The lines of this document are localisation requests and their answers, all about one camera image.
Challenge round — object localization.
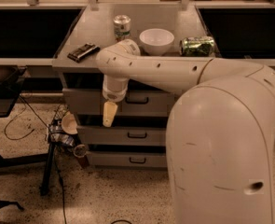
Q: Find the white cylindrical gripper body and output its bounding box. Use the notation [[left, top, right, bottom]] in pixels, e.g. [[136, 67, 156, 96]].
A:
[[103, 75, 129, 103]]

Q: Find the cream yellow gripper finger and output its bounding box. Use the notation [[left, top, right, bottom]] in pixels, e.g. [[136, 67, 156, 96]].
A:
[[103, 101, 117, 127]]

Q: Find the grey top drawer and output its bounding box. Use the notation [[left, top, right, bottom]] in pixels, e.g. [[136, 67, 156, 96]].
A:
[[62, 73, 176, 118]]

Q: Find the grey drawer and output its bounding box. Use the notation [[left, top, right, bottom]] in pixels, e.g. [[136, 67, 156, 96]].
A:
[[87, 145, 167, 168], [77, 115, 167, 146], [62, 73, 176, 118]]

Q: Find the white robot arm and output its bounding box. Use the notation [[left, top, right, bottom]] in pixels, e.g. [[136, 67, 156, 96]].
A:
[[96, 40, 275, 224]]

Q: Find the grey middle drawer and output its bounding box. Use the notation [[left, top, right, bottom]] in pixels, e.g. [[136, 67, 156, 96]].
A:
[[77, 115, 167, 146]]

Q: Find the grey drawer cabinet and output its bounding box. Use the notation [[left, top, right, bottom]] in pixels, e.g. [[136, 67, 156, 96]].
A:
[[54, 5, 214, 168]]

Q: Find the grey bottom drawer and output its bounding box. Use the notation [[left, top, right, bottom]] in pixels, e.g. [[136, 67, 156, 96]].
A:
[[87, 145, 167, 168]]

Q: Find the white bowl on floor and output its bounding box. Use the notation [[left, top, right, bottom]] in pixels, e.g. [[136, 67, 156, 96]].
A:
[[62, 112, 77, 134]]

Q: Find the cup on floor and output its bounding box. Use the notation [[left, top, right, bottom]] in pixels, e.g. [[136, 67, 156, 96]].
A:
[[73, 145, 89, 168]]

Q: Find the upright white soda can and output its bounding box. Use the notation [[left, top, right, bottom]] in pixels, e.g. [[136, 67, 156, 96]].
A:
[[113, 15, 131, 42]]

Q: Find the green can lying down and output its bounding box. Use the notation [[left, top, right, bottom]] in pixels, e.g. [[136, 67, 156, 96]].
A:
[[180, 36, 214, 57]]

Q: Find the dark bin at left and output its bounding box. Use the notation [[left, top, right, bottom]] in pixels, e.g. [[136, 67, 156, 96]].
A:
[[0, 65, 25, 118]]

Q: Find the black floor cable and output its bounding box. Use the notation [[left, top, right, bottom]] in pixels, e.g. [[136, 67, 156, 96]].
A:
[[3, 93, 68, 224]]

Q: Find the black stand frame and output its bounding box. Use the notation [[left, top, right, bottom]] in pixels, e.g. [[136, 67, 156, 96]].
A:
[[0, 143, 55, 196]]

